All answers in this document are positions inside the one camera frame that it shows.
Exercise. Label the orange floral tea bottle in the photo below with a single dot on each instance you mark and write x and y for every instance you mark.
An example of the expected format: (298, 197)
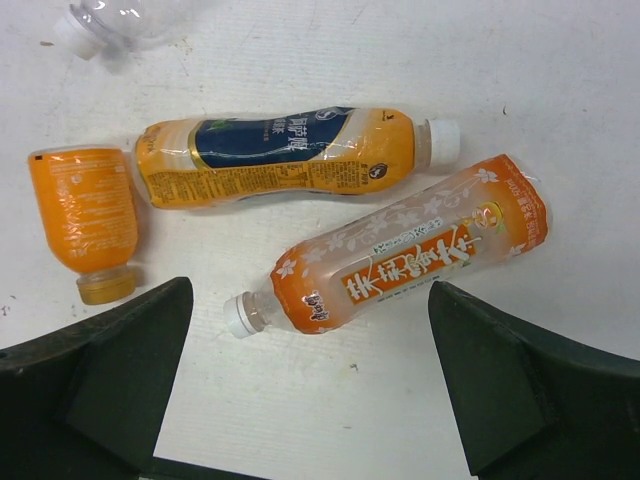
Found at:
(480, 216)

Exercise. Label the short orange juice bottle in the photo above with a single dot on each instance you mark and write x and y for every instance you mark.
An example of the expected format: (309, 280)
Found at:
(89, 218)

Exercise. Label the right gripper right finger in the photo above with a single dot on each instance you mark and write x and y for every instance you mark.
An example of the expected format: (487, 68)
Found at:
(530, 403)

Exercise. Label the clear empty plastic bottle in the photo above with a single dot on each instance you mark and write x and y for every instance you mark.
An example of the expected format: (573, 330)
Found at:
(90, 28)

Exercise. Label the orange bottle navy label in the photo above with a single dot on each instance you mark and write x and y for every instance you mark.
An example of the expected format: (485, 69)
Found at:
(204, 162)

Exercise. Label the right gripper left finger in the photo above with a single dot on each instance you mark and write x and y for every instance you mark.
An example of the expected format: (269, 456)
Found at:
(87, 401)

